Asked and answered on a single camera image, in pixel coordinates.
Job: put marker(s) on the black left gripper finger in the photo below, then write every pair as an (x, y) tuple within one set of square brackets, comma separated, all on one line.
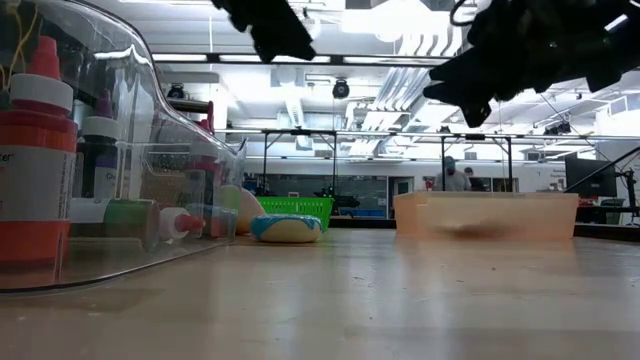
[(280, 35), (237, 12)]

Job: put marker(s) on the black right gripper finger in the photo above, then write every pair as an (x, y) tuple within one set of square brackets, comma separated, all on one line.
[(470, 67), (470, 102)]

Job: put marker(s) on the clear plastic bin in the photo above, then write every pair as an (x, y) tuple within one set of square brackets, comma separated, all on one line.
[(140, 100)]

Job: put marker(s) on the large blue frosted donut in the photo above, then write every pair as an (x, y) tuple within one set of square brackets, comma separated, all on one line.
[(285, 230)]

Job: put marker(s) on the purple food colouring bottle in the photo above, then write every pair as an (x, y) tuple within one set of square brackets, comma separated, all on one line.
[(102, 175)]

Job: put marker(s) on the red food colouring bottle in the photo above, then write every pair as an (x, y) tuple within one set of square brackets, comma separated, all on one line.
[(170, 222)]

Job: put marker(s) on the green food colouring bottle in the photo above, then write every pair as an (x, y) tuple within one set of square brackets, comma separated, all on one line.
[(130, 220)]

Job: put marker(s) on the orange food colouring bottle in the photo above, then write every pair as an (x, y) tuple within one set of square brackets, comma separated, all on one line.
[(35, 180)]

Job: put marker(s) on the black background robot arm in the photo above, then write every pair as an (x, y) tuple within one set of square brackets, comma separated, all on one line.
[(345, 201)]

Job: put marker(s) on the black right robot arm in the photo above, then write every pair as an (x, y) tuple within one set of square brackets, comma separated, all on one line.
[(625, 50)]

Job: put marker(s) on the person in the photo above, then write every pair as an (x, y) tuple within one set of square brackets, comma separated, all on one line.
[(451, 180), (475, 184)]

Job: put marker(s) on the orange translucent plastic bin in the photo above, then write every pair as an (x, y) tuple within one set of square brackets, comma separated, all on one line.
[(500, 210)]

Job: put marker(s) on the computer monitor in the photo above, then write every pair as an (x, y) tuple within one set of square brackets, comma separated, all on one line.
[(590, 177)]

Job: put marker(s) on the green plastic basket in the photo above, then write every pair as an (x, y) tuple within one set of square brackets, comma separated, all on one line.
[(300, 210)]

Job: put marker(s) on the red metal box grater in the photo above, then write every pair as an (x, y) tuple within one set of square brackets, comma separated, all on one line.
[(170, 185)]

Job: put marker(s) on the black metal gantry frame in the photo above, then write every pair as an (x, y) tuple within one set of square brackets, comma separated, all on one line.
[(300, 132), (475, 136)]

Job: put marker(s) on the black overhead camera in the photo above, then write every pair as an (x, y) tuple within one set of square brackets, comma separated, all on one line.
[(341, 90)]

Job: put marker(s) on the black aluminium table frame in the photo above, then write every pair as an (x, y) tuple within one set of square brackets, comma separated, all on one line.
[(360, 222)]

